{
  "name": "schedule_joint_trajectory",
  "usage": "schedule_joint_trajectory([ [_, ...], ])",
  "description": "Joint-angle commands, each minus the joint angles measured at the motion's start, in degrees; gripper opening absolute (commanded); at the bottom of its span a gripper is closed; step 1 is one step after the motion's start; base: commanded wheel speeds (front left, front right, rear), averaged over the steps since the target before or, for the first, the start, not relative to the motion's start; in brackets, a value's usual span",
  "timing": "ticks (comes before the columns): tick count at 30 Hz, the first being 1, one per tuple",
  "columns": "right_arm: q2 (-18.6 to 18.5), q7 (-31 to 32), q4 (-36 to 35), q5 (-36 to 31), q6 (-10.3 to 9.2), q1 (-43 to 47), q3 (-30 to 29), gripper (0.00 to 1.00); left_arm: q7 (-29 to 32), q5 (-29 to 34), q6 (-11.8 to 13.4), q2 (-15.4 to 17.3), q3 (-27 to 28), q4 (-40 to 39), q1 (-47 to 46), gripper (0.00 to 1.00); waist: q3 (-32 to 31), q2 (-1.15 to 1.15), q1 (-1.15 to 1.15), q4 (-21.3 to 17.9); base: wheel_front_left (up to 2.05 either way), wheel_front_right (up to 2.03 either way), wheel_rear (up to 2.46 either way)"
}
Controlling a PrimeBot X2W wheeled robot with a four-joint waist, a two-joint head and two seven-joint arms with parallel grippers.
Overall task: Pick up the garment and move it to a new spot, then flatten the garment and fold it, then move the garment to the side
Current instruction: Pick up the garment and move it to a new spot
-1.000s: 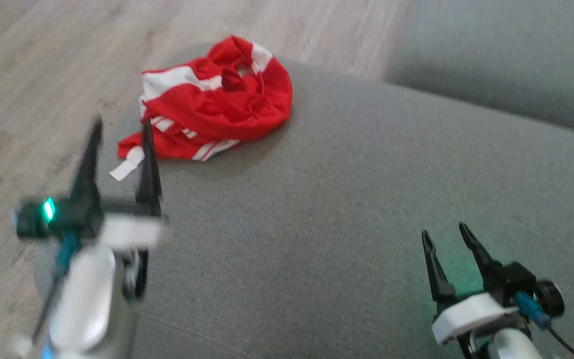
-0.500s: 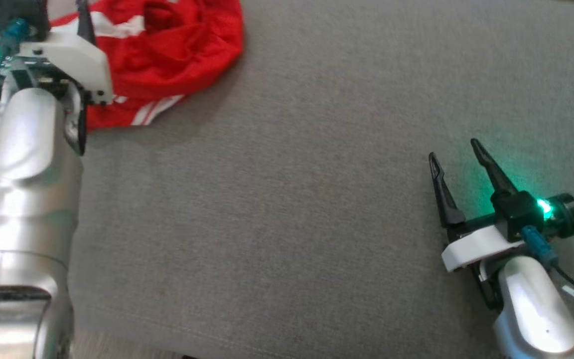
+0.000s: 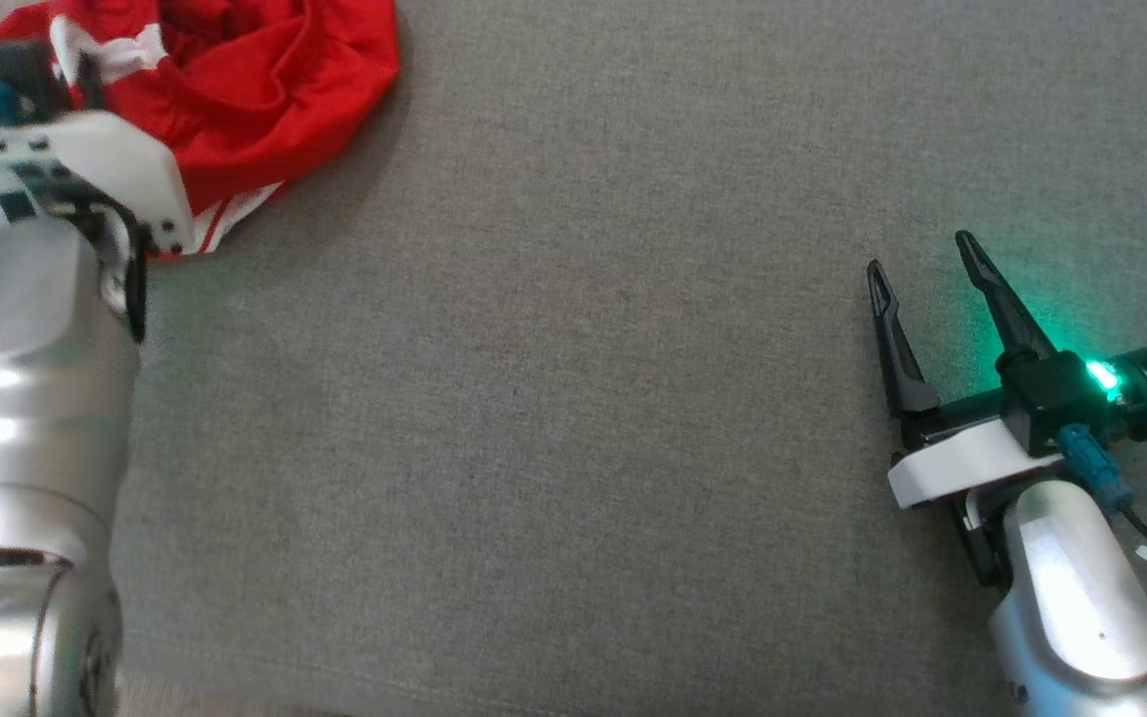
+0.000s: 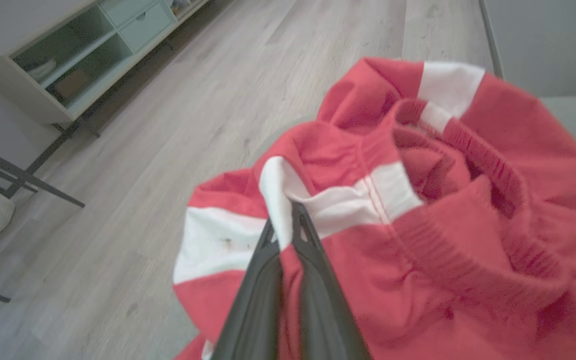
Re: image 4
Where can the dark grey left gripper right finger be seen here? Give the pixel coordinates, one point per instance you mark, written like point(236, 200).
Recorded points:
point(320, 310)

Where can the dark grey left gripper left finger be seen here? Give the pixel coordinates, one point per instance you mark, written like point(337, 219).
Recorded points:
point(255, 310)

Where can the red shorts with white panels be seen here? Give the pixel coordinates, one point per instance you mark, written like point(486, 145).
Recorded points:
point(418, 275)

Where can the brown book on cabinet shelf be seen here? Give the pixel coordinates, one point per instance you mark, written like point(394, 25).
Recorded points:
point(70, 84)

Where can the pale green tv cabinet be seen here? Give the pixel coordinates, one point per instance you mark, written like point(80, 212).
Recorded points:
point(148, 25)

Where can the colourful clutter in cabinet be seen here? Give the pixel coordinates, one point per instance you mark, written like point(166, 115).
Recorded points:
point(179, 5)

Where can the white item on cabinet shelf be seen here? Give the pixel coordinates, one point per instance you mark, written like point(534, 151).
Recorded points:
point(43, 70)

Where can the black metal table frame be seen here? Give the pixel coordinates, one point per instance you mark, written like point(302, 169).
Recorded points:
point(43, 184)

